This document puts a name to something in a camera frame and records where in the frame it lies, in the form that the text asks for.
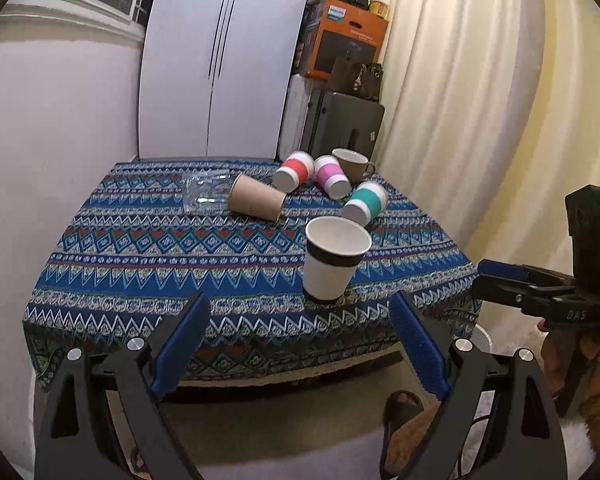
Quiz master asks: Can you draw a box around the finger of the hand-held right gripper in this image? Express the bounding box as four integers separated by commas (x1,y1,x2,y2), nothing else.
477,258,576,288
471,274,576,319

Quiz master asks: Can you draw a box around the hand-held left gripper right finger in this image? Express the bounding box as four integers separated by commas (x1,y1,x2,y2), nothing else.
387,290,568,480

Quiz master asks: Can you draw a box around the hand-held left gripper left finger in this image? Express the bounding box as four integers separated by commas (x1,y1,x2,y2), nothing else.
34,291,211,480

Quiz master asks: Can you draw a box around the white paper cup black band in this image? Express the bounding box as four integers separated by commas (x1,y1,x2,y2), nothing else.
302,216,372,304

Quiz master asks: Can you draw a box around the white cup teal sleeve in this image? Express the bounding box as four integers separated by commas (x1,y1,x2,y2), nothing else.
342,182,388,225

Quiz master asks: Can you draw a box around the clear plastic cup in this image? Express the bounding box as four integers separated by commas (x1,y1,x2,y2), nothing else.
181,170,233,214

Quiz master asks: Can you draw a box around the brown paper cup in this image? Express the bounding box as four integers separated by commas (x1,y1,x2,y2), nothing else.
227,173,287,223

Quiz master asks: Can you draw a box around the white cup pink sleeve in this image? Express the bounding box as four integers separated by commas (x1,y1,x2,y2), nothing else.
313,155,351,200

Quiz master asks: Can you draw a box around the white cup red sleeve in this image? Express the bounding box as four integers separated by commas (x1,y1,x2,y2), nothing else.
272,151,315,192

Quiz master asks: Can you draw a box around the person's right hand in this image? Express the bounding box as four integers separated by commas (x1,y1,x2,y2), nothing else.
539,321,600,411

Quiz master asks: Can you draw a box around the white round bin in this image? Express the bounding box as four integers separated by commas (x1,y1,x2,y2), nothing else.
472,322,494,357

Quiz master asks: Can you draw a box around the person's foot in black sandal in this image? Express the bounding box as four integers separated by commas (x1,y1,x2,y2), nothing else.
381,390,440,479

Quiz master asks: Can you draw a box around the blue patterned tablecloth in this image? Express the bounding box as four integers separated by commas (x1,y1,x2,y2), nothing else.
22,160,483,394

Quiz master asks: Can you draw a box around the cream curtain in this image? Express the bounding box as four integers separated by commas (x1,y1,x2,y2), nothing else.
365,0,600,356

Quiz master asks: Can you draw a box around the brown ceramic mug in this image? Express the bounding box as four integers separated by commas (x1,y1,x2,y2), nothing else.
331,148,377,184

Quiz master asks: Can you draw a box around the grey suitcase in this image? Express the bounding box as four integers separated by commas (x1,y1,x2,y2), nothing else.
300,89,385,168

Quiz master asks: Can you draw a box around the brown handbag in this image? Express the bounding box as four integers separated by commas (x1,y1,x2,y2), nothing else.
327,56,384,103

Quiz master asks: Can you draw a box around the white appliance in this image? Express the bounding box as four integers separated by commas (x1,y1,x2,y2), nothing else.
278,74,322,161

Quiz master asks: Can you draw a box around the orange cardboard box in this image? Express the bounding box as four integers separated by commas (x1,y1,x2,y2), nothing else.
294,0,390,81

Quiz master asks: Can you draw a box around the white refrigerator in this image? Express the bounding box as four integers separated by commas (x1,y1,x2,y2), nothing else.
138,0,319,161

